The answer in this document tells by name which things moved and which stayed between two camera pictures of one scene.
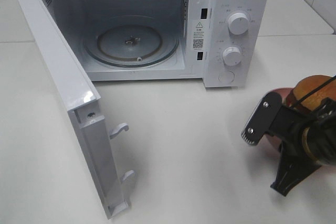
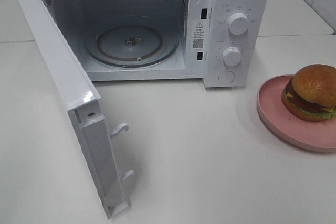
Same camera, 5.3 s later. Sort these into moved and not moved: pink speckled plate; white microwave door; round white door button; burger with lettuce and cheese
Moved: burger with lettuce and cheese; pink speckled plate
Not moved: round white door button; white microwave door
